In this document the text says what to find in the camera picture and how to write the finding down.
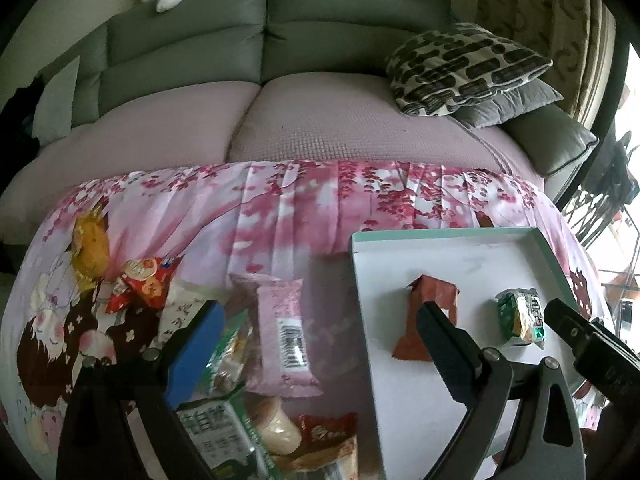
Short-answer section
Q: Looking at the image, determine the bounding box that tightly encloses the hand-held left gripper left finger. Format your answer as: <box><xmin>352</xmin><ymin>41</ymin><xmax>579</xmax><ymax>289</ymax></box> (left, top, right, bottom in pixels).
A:
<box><xmin>56</xmin><ymin>300</ymin><xmax>226</xmax><ymax>480</ymax></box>

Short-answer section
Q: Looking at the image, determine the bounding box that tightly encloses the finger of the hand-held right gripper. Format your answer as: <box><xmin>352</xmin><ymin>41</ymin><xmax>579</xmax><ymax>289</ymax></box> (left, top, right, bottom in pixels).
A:
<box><xmin>544</xmin><ymin>299</ymin><xmax>601</xmax><ymax>361</ymax></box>

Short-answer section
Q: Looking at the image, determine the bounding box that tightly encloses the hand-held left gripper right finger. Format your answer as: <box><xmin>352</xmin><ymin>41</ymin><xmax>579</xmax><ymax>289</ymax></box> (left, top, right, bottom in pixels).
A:
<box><xmin>416</xmin><ymin>301</ymin><xmax>586</xmax><ymax>480</ymax></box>

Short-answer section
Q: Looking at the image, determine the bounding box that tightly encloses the clear green-edged snack packet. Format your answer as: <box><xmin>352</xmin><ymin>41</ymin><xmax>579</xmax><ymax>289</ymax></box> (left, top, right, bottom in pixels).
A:
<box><xmin>207</xmin><ymin>310</ymin><xmax>251</xmax><ymax>396</ymax></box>

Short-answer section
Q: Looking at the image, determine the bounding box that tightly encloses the small green snack packet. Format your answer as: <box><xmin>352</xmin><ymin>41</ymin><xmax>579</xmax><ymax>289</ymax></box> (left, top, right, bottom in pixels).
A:
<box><xmin>495</xmin><ymin>287</ymin><xmax>547</xmax><ymax>349</ymax></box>

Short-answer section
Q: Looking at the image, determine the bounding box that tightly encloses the red-brown snack packet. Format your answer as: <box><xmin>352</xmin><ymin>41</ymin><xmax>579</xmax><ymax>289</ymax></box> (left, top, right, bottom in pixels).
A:
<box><xmin>391</xmin><ymin>275</ymin><xmax>460</xmax><ymax>362</ymax></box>

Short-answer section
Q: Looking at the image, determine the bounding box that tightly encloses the long green white snack packet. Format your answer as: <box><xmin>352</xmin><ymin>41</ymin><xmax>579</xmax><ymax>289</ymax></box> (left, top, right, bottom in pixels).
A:
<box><xmin>175</xmin><ymin>387</ymin><xmax>281</xmax><ymax>480</ymax></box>

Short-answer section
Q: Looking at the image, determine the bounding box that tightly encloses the white box with teal rim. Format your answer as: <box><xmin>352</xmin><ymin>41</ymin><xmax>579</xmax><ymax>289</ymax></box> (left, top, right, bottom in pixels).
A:
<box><xmin>348</xmin><ymin>226</ymin><xmax>601</xmax><ymax>480</ymax></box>

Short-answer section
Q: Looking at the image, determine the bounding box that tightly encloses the red candy packet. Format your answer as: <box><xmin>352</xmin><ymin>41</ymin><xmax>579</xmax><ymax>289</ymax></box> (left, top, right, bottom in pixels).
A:
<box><xmin>122</xmin><ymin>256</ymin><xmax>183</xmax><ymax>286</ymax></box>
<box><xmin>105</xmin><ymin>275</ymin><xmax>168</xmax><ymax>315</ymax></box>

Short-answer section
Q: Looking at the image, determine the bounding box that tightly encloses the pale jelly cup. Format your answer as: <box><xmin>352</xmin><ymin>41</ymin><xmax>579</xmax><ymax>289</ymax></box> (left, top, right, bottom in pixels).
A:
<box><xmin>250</xmin><ymin>395</ymin><xmax>303</xmax><ymax>456</ymax></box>

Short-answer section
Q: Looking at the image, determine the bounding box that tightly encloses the beige red snack packet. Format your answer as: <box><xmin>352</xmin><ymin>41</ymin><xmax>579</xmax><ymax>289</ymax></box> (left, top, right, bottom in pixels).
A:
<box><xmin>282</xmin><ymin>412</ymin><xmax>360</xmax><ymax>480</ymax></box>

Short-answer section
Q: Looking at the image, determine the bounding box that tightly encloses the white flower print packet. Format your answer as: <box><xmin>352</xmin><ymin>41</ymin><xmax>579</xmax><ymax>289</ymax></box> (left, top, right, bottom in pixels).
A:
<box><xmin>157</xmin><ymin>280</ymin><xmax>226</xmax><ymax>346</ymax></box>

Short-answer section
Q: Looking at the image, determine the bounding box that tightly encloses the pink snack packet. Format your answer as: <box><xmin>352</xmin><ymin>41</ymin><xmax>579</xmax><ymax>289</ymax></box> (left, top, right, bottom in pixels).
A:
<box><xmin>227</xmin><ymin>272</ymin><xmax>323</xmax><ymax>400</ymax></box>

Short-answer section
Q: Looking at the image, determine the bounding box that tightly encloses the yellow snack packet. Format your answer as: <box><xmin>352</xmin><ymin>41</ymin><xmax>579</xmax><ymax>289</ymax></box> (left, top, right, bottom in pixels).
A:
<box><xmin>70</xmin><ymin>210</ymin><xmax>111</xmax><ymax>291</ymax></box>

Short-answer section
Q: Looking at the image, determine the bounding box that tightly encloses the pink floral printed blanket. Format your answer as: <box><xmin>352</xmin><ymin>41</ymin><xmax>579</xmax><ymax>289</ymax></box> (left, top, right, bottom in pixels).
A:
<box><xmin>0</xmin><ymin>159</ymin><xmax>616</xmax><ymax>480</ymax></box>

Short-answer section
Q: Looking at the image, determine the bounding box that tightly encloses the plain grey pillow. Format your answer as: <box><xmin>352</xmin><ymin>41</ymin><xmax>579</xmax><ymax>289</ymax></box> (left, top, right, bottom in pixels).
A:
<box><xmin>452</xmin><ymin>79</ymin><xmax>565</xmax><ymax>130</ymax></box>

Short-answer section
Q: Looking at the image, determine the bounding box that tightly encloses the pink sofa cover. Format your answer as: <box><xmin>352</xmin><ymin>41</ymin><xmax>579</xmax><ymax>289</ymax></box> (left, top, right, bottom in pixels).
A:
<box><xmin>0</xmin><ymin>72</ymin><xmax>551</xmax><ymax>241</ymax></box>

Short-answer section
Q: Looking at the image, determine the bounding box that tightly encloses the black white patterned pillow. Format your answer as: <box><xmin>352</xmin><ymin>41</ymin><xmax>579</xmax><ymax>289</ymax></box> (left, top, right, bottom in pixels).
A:
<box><xmin>386</xmin><ymin>22</ymin><xmax>553</xmax><ymax>117</ymax></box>

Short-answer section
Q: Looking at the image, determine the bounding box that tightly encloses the pale square cushion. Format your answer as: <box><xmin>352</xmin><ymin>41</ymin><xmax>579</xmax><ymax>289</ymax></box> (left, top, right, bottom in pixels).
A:
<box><xmin>32</xmin><ymin>55</ymin><xmax>81</xmax><ymax>146</ymax></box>

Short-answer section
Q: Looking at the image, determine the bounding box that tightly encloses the beige patterned curtain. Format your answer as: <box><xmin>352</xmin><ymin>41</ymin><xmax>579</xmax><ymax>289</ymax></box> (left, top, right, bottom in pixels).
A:
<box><xmin>475</xmin><ymin>0</ymin><xmax>621</xmax><ymax>126</ymax></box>

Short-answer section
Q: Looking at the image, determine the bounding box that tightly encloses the dark cloth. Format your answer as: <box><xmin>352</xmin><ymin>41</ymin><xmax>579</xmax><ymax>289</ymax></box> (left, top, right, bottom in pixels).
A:
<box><xmin>0</xmin><ymin>75</ymin><xmax>46</xmax><ymax>161</ymax></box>

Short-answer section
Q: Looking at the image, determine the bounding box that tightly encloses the grey sofa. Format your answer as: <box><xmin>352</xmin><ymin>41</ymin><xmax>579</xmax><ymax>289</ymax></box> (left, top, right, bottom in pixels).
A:
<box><xmin>0</xmin><ymin>0</ymin><xmax>601</xmax><ymax>241</ymax></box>

